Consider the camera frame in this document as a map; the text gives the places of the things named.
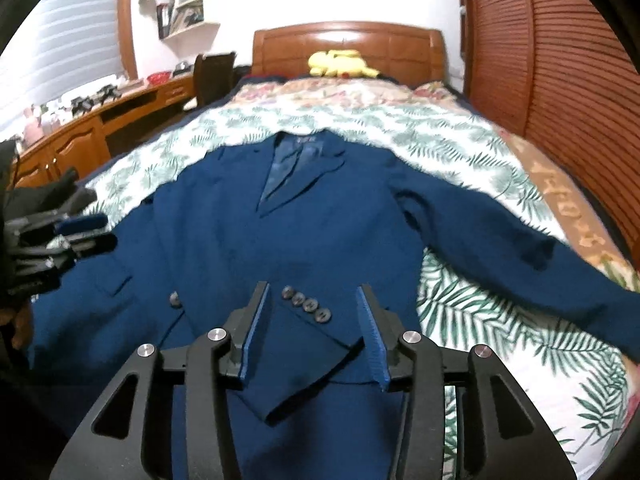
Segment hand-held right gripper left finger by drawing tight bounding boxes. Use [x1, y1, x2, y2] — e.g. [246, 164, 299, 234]
[50, 280, 273, 480]

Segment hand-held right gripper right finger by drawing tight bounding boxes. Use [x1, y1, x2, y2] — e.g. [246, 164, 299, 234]
[355, 284, 596, 480]

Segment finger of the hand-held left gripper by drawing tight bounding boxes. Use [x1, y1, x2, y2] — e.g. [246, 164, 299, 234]
[20, 212, 111, 241]
[15, 235, 119, 273]

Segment blue suit jacket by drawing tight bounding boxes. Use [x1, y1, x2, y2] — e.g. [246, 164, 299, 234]
[27, 130, 640, 480]

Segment person's left hand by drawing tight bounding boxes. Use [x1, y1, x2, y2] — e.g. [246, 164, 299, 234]
[0, 302, 35, 352]

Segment wooden desk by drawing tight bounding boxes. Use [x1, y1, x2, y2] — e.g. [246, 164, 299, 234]
[0, 72, 198, 191]

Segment cluster of small desk objects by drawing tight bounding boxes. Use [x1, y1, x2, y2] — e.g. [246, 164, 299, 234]
[20, 84, 126, 137]

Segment bed with leaf-print duvet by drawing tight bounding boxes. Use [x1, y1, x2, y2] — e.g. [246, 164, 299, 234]
[82, 107, 640, 480]

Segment white window blinds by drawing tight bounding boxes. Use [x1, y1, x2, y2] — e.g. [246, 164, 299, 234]
[0, 0, 126, 141]

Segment black chair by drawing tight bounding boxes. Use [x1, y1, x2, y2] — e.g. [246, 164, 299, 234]
[192, 51, 238, 108]

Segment orange patterned bed mat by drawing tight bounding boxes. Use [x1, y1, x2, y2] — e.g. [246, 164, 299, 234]
[505, 135, 640, 291]

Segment floral quilt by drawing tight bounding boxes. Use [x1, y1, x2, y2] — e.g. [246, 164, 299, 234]
[227, 77, 471, 126]

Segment yellow plush toy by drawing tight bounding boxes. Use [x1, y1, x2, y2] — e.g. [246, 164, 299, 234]
[307, 50, 379, 79]

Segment wooden headboard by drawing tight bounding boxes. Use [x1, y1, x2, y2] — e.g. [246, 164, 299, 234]
[251, 21, 446, 88]

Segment wooden louvred wardrobe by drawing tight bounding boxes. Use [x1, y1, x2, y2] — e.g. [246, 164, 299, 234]
[457, 0, 640, 266]

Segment wooden window frame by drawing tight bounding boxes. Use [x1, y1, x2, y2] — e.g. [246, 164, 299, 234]
[116, 0, 140, 81]

